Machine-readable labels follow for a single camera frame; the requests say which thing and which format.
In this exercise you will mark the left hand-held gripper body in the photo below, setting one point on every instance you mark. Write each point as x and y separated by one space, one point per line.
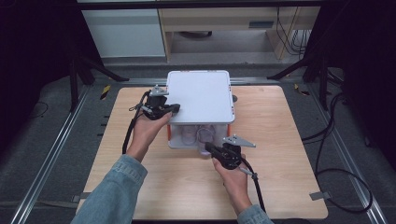
154 105

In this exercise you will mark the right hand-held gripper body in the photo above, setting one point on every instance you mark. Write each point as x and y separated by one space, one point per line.
231 157

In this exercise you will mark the purple sandal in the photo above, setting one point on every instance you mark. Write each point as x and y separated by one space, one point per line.
205 135
189 135

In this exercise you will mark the white shoe box orange hinges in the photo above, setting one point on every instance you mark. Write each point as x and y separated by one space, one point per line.
202 96

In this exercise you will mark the person's left hand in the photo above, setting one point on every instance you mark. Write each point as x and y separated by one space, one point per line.
144 133

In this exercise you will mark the person's right hand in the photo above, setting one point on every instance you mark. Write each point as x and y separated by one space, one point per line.
235 186

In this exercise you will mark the yellow black floor tape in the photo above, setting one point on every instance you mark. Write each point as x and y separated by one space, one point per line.
300 89
105 92

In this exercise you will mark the dark round table grommet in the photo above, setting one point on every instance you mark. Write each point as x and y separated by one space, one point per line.
235 98

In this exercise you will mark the white cabinet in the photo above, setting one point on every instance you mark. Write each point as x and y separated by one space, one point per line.
124 32

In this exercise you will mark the black metal stand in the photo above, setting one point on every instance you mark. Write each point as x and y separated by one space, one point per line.
74 84
323 81

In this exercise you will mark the grey tape piece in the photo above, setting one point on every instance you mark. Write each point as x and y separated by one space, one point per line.
320 195
85 195

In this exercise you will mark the light wooden desk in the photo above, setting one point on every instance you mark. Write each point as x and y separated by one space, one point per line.
218 19

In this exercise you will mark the aluminium floor rail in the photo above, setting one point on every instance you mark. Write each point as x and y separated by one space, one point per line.
46 161
348 161

